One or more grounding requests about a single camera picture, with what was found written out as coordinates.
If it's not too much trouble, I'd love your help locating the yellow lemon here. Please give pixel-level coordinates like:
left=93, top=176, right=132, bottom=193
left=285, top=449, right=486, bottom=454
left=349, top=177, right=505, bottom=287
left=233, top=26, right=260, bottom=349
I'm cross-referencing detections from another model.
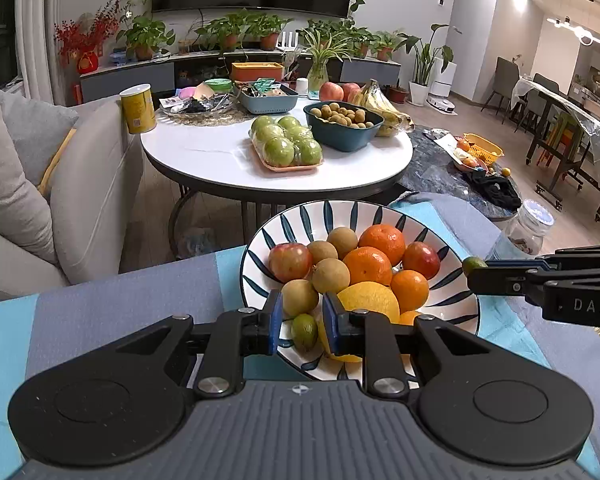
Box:
left=317, top=281, right=401, bottom=363

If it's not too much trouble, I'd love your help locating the bunch of bananas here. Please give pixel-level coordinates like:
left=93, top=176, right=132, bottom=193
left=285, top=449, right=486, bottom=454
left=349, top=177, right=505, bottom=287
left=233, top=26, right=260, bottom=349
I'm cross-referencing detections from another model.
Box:
left=347, top=79, right=415, bottom=137

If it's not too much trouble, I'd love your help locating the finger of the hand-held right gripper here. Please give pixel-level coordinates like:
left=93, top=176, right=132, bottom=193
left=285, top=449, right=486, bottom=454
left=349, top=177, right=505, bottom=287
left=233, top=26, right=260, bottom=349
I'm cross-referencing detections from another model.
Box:
left=484, top=245, right=600, bottom=274
left=466, top=265, right=582, bottom=305

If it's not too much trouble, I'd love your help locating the small floor plant red pot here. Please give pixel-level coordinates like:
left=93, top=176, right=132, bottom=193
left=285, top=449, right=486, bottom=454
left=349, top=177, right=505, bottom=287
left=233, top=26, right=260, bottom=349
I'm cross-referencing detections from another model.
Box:
left=385, top=80, right=410, bottom=105

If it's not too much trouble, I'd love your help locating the red plum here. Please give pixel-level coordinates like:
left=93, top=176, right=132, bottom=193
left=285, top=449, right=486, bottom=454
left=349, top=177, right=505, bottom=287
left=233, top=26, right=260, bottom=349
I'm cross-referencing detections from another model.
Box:
left=402, top=241, right=441, bottom=281

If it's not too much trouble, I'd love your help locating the pile of small longans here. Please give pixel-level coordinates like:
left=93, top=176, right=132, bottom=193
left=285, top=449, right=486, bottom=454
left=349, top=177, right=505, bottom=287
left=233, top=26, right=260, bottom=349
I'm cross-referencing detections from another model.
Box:
left=310, top=102, right=376, bottom=130

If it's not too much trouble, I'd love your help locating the grey pillow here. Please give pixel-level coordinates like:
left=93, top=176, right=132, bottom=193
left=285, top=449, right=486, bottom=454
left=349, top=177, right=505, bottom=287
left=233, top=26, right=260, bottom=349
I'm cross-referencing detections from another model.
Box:
left=0, top=89, right=80, bottom=188

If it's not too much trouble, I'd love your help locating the brown longan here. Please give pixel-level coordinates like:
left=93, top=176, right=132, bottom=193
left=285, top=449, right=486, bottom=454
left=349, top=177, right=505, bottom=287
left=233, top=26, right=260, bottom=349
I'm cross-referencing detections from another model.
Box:
left=312, top=258, right=352, bottom=294
left=281, top=280, right=320, bottom=318
left=307, top=240, right=339, bottom=265
left=326, top=226, right=359, bottom=257

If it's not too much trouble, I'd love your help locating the yellow tin can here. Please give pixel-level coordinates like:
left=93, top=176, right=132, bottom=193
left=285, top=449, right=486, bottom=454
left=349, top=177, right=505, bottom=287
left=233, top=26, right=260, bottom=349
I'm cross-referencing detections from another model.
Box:
left=119, top=83, right=157, bottom=135

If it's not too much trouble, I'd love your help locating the grey dining chair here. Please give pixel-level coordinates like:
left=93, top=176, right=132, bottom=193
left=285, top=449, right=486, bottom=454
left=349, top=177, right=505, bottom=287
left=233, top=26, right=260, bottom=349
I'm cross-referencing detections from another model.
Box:
left=481, top=56, right=521, bottom=111
left=520, top=74, right=561, bottom=131

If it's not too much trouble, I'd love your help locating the white curtain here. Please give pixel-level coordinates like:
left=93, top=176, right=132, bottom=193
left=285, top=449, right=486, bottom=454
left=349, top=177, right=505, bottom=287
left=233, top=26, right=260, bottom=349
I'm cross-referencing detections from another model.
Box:
left=15, top=0, right=56, bottom=106

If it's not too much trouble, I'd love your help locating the dining table with white cover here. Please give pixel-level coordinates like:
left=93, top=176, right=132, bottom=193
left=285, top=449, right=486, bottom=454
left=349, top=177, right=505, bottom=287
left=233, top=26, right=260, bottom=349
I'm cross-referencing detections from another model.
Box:
left=512, top=77, right=600, bottom=221

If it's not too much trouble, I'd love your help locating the orange plastic basket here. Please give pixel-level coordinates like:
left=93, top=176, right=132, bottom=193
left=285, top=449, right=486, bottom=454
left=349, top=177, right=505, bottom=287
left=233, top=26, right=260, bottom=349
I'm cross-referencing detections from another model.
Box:
left=464, top=133, right=504, bottom=161

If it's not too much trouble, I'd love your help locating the glass plate with snacks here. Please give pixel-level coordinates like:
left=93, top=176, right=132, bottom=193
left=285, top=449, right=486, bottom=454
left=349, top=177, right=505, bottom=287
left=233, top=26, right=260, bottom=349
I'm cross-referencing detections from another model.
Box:
left=159, top=92, right=241, bottom=121

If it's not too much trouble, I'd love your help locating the red tomato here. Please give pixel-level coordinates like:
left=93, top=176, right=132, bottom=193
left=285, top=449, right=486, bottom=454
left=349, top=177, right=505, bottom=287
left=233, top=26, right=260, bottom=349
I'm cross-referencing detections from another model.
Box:
left=268, top=242, right=314, bottom=283

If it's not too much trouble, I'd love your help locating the orange box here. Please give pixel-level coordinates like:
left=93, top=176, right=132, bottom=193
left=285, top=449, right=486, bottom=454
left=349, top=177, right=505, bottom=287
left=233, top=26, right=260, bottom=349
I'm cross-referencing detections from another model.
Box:
left=230, top=61, right=284, bottom=83

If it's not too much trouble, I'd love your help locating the beige sofa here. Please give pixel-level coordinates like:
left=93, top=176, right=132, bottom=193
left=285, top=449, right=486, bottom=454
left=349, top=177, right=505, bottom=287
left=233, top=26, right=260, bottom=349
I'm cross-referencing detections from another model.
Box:
left=0, top=52, right=146, bottom=306

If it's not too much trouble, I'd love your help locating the pack of green apples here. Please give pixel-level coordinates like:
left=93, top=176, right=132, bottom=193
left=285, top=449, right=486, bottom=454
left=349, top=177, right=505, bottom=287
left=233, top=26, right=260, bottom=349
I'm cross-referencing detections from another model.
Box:
left=250, top=115, right=325, bottom=175

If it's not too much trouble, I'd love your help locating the clear jar white lid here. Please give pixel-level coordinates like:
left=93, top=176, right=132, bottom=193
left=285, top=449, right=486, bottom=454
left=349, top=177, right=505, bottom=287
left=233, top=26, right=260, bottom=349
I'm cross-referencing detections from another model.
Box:
left=500, top=199, right=556, bottom=256

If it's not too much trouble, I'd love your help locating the glass vase with spider plant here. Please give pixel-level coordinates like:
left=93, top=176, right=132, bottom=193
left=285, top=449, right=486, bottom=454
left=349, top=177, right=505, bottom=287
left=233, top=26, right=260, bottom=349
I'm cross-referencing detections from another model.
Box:
left=297, top=27, right=351, bottom=98

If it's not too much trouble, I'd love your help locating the red flower arrangement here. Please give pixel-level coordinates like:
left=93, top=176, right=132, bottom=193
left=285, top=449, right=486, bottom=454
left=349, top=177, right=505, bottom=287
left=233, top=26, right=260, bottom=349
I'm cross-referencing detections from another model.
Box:
left=54, top=0, right=121, bottom=73

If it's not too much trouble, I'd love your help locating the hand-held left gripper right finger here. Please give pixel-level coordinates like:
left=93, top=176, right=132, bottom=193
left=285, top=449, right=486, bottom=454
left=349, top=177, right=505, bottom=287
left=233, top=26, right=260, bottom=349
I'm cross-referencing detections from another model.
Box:
left=321, top=292, right=492, bottom=399

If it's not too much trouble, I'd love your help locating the white bowl with blue stripes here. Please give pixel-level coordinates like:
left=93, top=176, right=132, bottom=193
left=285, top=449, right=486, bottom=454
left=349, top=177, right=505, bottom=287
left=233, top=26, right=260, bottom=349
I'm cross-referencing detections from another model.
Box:
left=240, top=200, right=481, bottom=382

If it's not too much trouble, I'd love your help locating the blue plastic basket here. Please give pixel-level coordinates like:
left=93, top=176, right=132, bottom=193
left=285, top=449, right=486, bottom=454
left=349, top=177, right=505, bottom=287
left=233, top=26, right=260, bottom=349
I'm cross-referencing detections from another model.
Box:
left=232, top=82, right=299, bottom=115

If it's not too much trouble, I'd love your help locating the black cloth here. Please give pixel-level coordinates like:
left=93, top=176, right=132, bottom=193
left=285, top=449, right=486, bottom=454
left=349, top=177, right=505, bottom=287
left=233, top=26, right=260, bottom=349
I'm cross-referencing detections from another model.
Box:
left=462, top=170, right=523, bottom=212

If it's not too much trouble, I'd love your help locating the dark marble round table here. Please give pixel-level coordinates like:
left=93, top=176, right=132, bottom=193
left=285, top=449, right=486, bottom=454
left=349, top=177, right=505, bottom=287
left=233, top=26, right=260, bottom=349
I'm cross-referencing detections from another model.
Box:
left=387, top=127, right=523, bottom=223

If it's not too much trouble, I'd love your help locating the small dish of mixed fruit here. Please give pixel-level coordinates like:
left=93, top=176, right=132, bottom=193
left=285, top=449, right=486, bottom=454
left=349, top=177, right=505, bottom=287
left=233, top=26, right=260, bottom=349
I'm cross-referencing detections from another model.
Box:
left=452, top=137, right=493, bottom=173

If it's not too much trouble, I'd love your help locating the grey television cabinet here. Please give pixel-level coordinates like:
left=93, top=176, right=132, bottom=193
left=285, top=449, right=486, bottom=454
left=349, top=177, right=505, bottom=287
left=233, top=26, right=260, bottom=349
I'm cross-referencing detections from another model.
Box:
left=79, top=55, right=402, bottom=106

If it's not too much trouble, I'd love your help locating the ring pendant light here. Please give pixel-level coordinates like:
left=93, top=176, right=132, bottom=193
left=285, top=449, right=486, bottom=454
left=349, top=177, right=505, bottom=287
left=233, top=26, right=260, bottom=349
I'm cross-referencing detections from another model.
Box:
left=546, top=16, right=600, bottom=47

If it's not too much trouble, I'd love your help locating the dark blue bowl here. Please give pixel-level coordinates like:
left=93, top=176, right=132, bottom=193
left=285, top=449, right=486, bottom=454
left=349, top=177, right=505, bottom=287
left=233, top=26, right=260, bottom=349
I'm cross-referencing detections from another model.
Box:
left=303, top=101, right=385, bottom=153

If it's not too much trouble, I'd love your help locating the potted green plant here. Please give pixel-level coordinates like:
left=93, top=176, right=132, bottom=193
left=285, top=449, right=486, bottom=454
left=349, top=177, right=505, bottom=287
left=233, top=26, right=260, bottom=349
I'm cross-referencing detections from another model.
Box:
left=370, top=30, right=406, bottom=62
left=245, top=12, right=293, bottom=52
left=195, top=10, right=251, bottom=52
left=330, top=20, right=376, bottom=58
left=116, top=15, right=176, bottom=62

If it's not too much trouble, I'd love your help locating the large leafy plant white pot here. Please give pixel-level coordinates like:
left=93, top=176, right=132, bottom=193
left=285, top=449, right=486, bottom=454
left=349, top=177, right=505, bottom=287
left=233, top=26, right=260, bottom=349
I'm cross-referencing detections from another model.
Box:
left=395, top=23, right=463, bottom=107

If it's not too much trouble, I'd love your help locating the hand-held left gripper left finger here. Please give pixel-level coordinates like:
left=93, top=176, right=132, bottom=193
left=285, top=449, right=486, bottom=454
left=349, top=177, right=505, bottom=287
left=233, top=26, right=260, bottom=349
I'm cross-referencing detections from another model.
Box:
left=114, top=290, right=284, bottom=398

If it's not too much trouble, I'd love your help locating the beige sofa cushion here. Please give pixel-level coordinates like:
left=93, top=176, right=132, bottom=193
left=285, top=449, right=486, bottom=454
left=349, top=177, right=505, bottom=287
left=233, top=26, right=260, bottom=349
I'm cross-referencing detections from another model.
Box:
left=0, top=52, right=58, bottom=263

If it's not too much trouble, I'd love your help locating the white vacuum dock tower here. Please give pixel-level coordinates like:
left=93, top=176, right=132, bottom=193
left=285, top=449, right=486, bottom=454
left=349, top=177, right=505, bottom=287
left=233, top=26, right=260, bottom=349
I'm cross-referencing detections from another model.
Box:
left=427, top=57, right=456, bottom=96

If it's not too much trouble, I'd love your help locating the white paper sheet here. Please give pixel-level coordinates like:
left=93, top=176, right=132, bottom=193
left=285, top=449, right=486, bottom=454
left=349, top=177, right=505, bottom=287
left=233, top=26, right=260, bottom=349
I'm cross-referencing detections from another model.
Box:
left=432, top=132, right=461, bottom=153

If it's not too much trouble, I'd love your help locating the white robot vacuum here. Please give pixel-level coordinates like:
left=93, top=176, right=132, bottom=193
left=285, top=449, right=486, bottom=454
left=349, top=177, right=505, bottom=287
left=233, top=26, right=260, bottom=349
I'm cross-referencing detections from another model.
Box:
left=425, top=94, right=458, bottom=116

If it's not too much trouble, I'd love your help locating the round white table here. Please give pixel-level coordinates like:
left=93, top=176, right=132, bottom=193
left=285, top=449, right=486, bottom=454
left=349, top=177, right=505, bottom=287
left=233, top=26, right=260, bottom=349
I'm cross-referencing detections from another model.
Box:
left=140, top=105, right=414, bottom=261

